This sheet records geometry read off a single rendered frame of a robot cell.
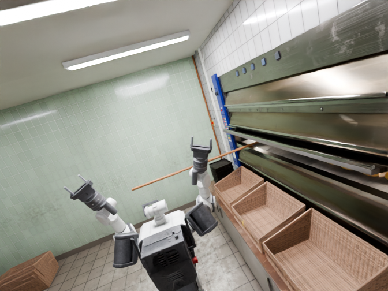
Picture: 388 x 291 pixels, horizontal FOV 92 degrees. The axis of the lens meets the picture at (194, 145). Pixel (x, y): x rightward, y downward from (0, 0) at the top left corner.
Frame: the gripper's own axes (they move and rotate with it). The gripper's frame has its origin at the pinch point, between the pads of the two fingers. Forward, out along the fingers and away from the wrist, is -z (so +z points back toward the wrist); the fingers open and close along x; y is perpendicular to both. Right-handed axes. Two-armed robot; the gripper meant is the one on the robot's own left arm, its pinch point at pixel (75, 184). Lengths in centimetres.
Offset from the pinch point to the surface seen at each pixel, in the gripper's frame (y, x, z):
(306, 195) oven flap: 59, 102, 112
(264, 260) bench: 41, 46, 132
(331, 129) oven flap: 80, 112, 52
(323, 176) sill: 73, 105, 88
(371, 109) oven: 99, 107, 37
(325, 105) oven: 77, 118, 39
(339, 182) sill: 83, 100, 86
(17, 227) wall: -291, -122, 68
